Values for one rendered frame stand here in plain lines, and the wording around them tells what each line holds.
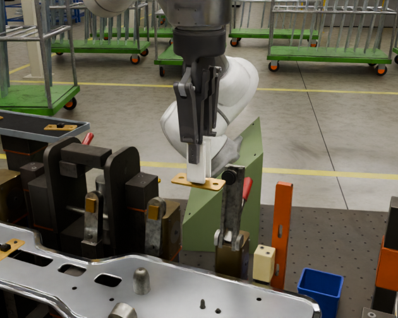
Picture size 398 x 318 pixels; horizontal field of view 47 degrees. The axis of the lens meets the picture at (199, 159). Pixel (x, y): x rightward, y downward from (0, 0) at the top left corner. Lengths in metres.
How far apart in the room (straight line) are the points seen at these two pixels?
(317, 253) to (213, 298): 0.75
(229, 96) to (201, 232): 0.46
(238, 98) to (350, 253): 0.64
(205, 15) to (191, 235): 1.00
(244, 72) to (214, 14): 0.95
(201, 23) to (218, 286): 0.52
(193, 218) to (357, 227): 0.62
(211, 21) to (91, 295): 0.56
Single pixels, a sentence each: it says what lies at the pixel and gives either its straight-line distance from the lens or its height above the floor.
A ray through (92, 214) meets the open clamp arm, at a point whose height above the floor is 1.05.
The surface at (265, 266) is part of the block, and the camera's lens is 0.91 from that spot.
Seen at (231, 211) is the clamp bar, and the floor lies 1.12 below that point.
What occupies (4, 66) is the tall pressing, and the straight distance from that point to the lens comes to 5.35.
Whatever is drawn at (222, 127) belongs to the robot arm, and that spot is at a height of 1.07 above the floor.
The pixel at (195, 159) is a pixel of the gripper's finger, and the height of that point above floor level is 1.30.
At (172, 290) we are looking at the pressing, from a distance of 0.91.
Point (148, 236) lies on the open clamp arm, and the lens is 1.03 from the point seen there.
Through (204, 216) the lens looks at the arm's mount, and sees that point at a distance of 1.48.
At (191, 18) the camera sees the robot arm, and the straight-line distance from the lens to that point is 0.63.
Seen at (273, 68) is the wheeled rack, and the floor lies 0.06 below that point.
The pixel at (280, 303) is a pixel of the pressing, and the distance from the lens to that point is 0.89.
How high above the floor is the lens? 1.57
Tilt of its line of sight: 23 degrees down
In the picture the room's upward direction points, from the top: straight up
